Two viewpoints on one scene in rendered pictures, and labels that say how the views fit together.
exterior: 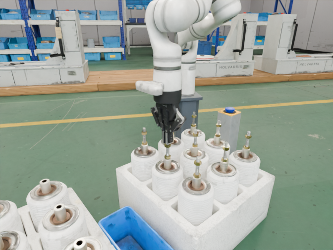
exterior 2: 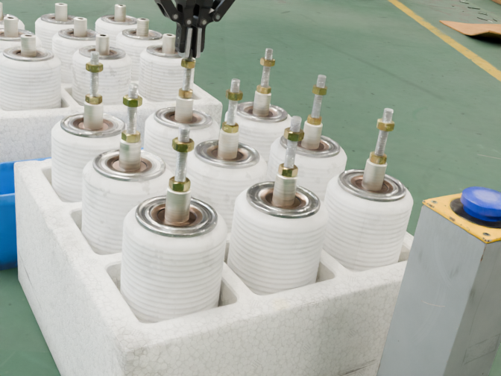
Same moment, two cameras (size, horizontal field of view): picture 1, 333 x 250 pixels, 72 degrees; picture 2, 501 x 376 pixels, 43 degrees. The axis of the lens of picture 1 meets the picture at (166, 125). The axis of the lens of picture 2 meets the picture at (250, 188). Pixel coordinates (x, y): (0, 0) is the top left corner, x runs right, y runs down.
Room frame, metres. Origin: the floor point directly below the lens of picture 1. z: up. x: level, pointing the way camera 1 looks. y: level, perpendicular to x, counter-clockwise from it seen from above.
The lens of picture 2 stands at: (0.76, -0.77, 0.54)
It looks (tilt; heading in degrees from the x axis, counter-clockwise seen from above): 25 degrees down; 96
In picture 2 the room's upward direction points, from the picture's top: 8 degrees clockwise
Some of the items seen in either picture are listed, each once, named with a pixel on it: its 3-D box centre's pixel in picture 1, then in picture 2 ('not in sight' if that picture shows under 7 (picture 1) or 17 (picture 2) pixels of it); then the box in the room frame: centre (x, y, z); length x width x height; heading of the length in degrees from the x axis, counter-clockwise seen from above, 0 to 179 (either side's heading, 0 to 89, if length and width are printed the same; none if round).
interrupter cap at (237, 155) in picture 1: (245, 156); (177, 216); (0.65, -0.26, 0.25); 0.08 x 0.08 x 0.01
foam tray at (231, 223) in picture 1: (192, 193); (212, 272); (0.66, -0.09, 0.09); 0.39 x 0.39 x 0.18; 40
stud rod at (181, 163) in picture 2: (247, 142); (181, 165); (0.65, -0.26, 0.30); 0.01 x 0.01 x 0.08
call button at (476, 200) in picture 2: (229, 110); (484, 207); (0.91, -0.27, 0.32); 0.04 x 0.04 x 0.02
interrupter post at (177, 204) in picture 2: (245, 152); (177, 204); (0.65, -0.26, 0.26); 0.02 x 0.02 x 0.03
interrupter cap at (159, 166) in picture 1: (167, 166); (183, 118); (0.58, 0.00, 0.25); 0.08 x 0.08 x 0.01
